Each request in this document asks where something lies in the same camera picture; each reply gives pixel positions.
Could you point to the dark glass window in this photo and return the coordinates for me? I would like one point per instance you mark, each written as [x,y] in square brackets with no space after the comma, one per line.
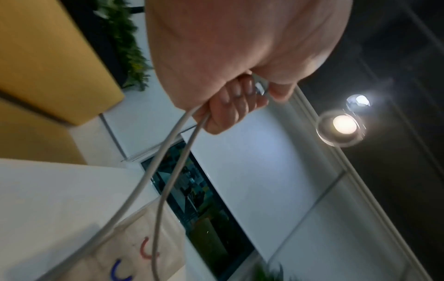
[208,219]

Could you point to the small ceiling spot lamp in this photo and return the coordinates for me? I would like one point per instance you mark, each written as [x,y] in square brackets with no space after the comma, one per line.
[359,101]

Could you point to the wide white roller blind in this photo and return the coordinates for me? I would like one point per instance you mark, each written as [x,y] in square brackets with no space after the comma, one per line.
[263,170]

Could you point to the person's left hand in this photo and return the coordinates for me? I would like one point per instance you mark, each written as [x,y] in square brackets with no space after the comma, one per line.
[242,41]

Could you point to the round glass pendant lamp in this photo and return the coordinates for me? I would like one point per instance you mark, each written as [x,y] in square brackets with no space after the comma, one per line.
[343,126]

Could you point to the yellow bench seat cushion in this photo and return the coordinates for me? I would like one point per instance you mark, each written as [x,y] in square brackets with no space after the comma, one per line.
[31,137]

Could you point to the clear plastic drawer organizer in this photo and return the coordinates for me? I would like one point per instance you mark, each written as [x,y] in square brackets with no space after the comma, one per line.
[128,255]

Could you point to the yellow bench backrest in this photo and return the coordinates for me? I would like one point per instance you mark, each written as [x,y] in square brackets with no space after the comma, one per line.
[45,55]

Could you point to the green leafy plant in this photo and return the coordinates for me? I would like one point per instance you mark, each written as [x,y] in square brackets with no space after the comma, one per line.
[128,49]
[270,273]

